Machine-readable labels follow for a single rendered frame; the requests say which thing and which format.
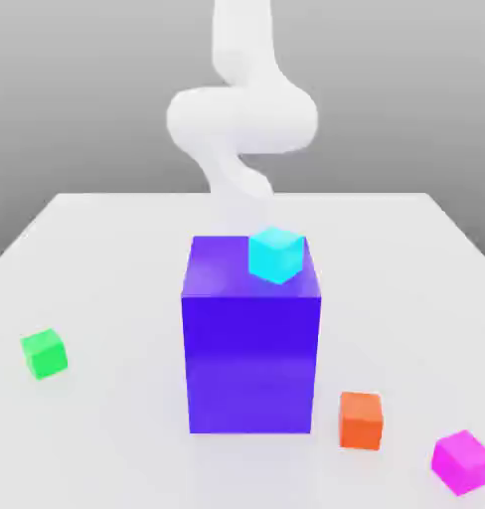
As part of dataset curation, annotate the large purple box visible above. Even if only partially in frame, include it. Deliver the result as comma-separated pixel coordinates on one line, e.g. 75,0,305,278
180,235,322,435

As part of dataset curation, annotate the small cyan cube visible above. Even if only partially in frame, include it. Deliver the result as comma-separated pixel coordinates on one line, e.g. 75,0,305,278
247,226,306,286

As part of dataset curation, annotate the small magenta cube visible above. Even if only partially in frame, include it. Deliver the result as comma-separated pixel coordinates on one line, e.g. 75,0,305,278
430,428,485,497

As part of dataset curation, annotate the small green cube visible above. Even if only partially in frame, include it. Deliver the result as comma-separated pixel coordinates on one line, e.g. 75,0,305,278
19,327,70,381

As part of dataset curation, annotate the small orange cube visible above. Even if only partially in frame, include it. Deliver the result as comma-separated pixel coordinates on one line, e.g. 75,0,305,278
338,391,385,451

